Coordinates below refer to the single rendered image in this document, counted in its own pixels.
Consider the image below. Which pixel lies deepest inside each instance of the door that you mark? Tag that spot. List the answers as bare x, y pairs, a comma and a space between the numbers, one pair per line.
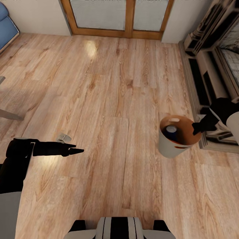
137, 19

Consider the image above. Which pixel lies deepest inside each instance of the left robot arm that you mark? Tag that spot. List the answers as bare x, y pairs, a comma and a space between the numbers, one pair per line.
14, 170

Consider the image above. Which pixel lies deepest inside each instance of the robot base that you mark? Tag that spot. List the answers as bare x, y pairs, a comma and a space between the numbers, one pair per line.
160, 231

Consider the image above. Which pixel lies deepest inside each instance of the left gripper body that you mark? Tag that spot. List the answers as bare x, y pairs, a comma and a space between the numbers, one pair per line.
57, 148

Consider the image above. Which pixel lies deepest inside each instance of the can of soda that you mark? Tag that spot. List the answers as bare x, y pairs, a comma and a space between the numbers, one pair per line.
171, 133
175, 142

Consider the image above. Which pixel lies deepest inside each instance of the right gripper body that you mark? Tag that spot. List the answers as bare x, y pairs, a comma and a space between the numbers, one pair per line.
204, 126

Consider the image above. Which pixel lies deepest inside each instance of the trash can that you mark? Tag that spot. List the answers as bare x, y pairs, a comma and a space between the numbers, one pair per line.
185, 136

